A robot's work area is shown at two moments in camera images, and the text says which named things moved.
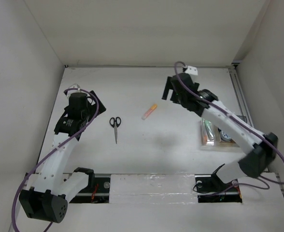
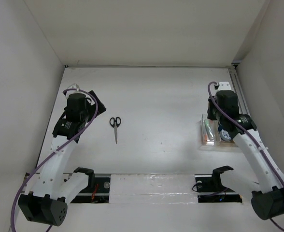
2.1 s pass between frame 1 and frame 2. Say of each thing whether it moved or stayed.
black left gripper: stayed
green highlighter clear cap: stayed
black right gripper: moved
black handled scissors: stayed
